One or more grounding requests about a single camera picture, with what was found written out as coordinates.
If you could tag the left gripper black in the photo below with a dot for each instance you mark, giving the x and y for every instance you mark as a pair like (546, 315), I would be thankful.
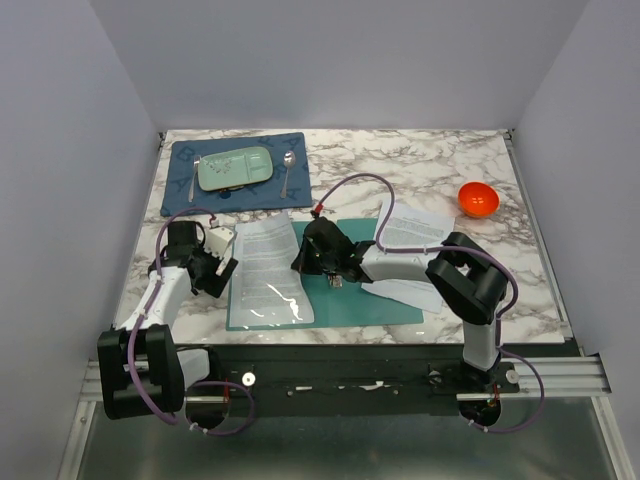
(215, 285)

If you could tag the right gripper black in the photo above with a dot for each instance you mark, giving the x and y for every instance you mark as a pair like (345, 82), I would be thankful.
(302, 264)

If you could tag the metal folder clip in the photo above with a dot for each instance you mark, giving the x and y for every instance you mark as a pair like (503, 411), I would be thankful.
(335, 280)

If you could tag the printed paper sheet bottom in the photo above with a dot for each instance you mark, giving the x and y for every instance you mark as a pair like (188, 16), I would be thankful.
(409, 227)

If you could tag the printed paper sheet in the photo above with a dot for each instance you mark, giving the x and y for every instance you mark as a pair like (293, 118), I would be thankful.
(265, 292)
(409, 227)

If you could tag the printed paper sheet top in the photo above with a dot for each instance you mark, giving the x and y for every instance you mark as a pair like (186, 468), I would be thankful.
(265, 292)

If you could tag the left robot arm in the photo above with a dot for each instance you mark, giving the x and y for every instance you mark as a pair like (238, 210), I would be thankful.
(141, 370)

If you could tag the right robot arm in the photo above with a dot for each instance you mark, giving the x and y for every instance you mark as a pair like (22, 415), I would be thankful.
(473, 284)

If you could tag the blue placemat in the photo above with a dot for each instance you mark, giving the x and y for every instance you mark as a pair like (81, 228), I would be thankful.
(258, 196)

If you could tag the silver spoon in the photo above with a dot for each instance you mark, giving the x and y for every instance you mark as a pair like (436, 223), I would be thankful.
(289, 161)

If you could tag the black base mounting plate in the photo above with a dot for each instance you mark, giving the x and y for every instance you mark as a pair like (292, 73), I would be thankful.
(342, 380)

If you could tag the green divided plate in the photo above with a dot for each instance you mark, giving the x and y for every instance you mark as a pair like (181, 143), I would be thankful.
(235, 168)

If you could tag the silver fork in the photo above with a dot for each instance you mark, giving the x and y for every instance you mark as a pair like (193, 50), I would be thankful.
(195, 167)

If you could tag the orange bowl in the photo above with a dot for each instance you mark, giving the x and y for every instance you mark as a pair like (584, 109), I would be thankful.
(478, 200)

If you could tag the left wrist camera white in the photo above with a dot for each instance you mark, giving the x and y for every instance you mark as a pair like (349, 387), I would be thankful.
(218, 240)

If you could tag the aluminium rail frame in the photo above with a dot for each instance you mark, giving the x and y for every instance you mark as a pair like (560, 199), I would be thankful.
(576, 437)

